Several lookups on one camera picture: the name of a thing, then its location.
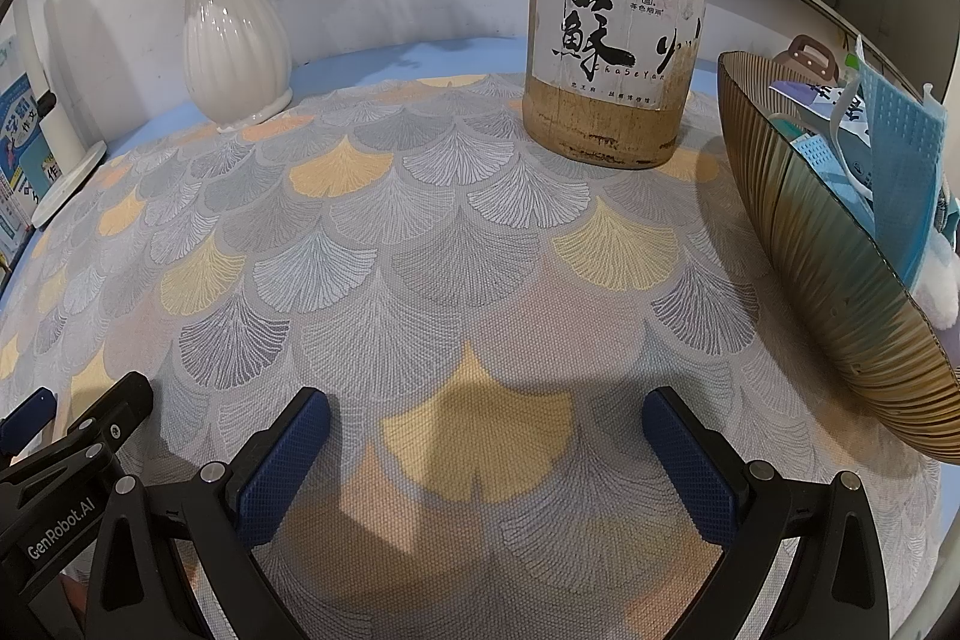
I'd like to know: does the white ribbed ceramic vase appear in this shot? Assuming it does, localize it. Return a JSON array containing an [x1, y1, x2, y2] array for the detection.
[[161, 0, 295, 133]]

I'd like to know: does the light blue face mask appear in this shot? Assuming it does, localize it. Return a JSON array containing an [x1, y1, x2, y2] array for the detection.
[[795, 134, 848, 184]]

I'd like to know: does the amber ribbed glass bowl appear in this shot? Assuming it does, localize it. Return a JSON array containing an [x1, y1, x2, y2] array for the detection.
[[716, 51, 960, 459]]

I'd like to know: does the bamboo pen holder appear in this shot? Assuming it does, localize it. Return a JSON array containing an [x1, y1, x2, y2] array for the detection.
[[523, 0, 712, 167]]

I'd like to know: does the printed face mask packet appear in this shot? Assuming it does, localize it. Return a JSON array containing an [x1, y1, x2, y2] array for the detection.
[[772, 77, 863, 120]]

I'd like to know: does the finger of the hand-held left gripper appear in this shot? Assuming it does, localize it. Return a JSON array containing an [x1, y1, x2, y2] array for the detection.
[[0, 389, 59, 461], [52, 371, 155, 461]]

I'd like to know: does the ginkgo patterned table mat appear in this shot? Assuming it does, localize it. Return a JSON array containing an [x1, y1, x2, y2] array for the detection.
[[0, 72, 942, 640]]

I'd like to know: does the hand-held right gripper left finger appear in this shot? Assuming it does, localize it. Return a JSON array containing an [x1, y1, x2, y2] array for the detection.
[[86, 389, 335, 640]]

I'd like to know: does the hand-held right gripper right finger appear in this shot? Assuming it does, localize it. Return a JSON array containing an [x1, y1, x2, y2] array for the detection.
[[641, 385, 893, 640]]

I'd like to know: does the stack of books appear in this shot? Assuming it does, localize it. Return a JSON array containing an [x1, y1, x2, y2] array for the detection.
[[0, 36, 57, 266]]

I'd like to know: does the brown plastic handle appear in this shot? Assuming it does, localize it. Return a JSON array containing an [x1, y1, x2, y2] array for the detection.
[[769, 34, 835, 79]]

